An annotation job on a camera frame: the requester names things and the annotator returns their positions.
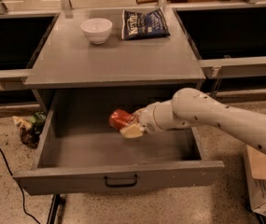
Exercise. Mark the wooden stick in background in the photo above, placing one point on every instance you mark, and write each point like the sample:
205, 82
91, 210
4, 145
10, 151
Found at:
140, 2

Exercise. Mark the black drawer handle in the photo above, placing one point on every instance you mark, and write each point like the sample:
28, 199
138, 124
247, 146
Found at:
120, 182

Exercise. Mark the grey cabinet with top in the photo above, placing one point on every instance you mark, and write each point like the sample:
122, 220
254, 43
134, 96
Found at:
70, 60

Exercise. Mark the dark blue chip bag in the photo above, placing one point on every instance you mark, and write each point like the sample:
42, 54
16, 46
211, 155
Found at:
136, 25

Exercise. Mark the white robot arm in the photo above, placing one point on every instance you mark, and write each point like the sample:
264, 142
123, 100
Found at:
190, 107

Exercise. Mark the open grey top drawer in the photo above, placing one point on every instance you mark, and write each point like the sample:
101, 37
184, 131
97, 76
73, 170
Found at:
78, 147

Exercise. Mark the cardboard box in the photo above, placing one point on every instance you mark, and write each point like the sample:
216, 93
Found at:
255, 169

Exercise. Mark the white ceramic bowl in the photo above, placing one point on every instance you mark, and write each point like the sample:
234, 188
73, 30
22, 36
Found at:
97, 30

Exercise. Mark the crumpled snack bags on floor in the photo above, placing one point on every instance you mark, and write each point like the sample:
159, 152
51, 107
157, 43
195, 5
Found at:
31, 128

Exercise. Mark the red coke can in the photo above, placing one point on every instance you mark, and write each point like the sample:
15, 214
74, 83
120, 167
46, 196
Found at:
120, 119

